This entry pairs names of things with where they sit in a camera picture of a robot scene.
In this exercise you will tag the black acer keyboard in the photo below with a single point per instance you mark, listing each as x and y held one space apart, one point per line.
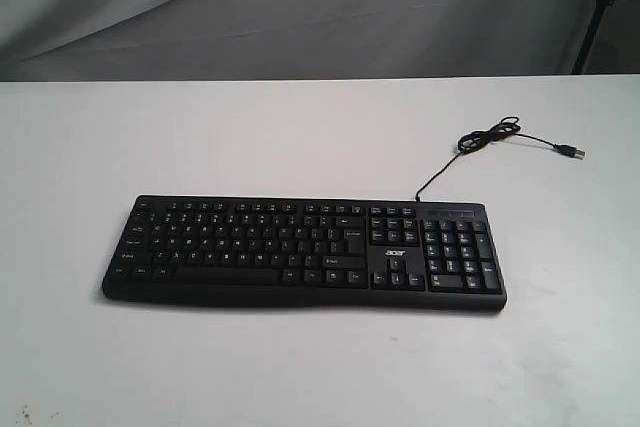
285 252

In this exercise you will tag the grey backdrop cloth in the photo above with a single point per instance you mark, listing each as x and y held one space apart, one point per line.
88 40

